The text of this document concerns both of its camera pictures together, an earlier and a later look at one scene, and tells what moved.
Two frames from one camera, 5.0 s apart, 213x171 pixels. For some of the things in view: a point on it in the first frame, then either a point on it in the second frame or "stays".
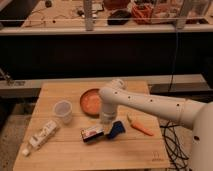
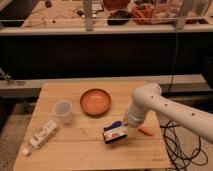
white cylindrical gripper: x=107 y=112 → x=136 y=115
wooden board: x=65 y=132 stays
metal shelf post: x=88 y=15 stays
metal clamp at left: x=9 y=81 stays
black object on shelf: x=119 y=17 stays
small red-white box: x=88 y=134 → x=115 y=134
